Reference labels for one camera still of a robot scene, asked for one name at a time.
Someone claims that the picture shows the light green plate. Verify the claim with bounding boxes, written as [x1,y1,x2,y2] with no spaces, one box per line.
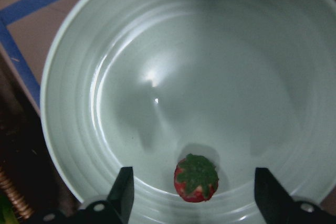
[40,0,335,223]

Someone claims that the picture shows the brown wicker basket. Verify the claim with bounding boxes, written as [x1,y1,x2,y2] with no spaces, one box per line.
[1,164,35,221]

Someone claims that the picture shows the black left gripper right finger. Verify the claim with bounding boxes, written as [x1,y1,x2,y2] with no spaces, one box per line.
[254,167,335,223]

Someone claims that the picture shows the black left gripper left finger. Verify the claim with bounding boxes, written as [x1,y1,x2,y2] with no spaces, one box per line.
[28,167,134,223]

